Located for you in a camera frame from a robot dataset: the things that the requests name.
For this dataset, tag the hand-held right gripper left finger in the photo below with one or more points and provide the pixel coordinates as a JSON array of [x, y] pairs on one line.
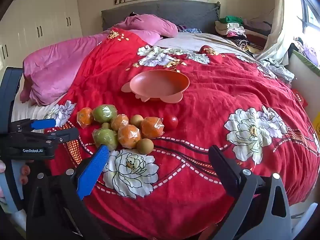
[[93, 170]]

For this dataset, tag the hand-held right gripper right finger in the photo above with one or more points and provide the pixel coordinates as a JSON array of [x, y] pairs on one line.
[[225, 172]]

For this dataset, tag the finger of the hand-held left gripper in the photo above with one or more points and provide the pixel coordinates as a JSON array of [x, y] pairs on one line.
[[62, 133], [43, 123]]

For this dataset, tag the plastic-wrapped orange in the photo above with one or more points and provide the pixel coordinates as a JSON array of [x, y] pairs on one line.
[[120, 122], [129, 136], [151, 128], [85, 117]]

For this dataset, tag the plastic-wrapped green fruit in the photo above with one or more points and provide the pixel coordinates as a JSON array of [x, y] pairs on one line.
[[105, 137], [104, 113]]

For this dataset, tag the red tomato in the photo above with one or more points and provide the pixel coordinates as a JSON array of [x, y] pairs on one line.
[[170, 122]]

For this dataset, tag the pink scalloped bowl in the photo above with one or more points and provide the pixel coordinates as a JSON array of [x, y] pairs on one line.
[[160, 85]]

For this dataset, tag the person's left hand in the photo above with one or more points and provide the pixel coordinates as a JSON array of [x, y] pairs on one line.
[[25, 171]]

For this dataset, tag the white striped sheet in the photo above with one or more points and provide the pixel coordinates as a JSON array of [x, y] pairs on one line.
[[30, 112]]

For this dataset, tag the red floral blanket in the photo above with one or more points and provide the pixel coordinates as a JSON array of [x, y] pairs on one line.
[[200, 130]]

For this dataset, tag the pink quilt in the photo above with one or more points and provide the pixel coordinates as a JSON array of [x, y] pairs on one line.
[[55, 67]]

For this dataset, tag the yellow object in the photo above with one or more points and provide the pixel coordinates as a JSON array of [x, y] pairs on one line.
[[317, 123]]

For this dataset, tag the red box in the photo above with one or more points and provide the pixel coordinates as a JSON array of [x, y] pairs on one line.
[[301, 97]]

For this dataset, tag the white wardrobe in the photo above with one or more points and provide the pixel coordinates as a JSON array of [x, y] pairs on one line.
[[37, 12]]

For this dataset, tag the crumpled grey white clothes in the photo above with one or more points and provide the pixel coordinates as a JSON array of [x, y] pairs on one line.
[[277, 68]]

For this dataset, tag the green ledge cushion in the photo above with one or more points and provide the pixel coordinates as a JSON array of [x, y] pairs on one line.
[[305, 63]]

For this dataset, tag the beige bed sheet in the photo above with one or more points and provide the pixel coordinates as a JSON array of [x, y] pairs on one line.
[[190, 41]]

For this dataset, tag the pile of folded clothes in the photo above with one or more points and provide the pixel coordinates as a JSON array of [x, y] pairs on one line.
[[231, 32]]

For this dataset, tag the pink pillow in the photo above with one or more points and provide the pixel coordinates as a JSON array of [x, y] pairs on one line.
[[150, 23]]

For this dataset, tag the clothes on windowsill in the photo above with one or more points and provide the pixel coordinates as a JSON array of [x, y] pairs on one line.
[[307, 50]]

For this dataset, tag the purple patterned cloth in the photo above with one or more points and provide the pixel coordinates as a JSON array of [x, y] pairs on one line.
[[187, 28]]

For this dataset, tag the mauve clothes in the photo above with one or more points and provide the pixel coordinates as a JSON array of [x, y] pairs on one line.
[[257, 25]]

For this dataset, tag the green knitted garment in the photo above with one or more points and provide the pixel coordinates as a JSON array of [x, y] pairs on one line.
[[231, 20]]

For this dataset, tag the cream curtain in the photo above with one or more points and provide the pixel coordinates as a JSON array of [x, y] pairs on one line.
[[280, 30]]

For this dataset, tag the grey padded headboard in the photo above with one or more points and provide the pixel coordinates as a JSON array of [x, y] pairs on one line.
[[190, 12]]

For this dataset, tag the window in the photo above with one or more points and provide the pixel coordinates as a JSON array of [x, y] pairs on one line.
[[311, 12]]

